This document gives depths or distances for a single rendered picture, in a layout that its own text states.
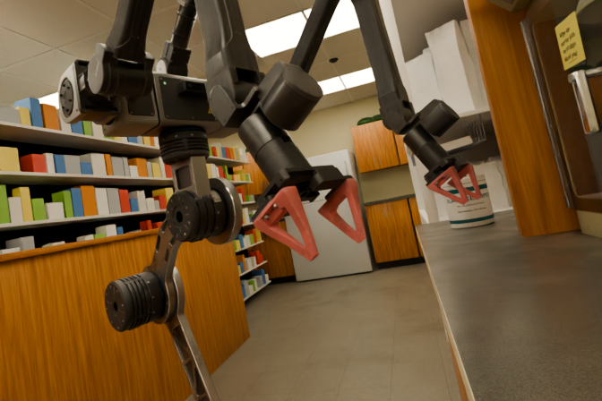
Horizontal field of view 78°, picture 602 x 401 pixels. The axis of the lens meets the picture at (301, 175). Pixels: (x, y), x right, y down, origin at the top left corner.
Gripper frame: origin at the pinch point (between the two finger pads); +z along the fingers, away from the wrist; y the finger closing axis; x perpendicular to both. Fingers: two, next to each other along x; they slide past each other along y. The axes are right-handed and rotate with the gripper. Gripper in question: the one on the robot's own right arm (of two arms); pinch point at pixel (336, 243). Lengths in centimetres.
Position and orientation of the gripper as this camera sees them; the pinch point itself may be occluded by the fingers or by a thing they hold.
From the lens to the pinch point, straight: 44.7
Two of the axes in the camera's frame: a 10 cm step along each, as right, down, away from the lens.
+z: 5.3, 7.5, -3.9
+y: 6.5, -0.6, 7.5
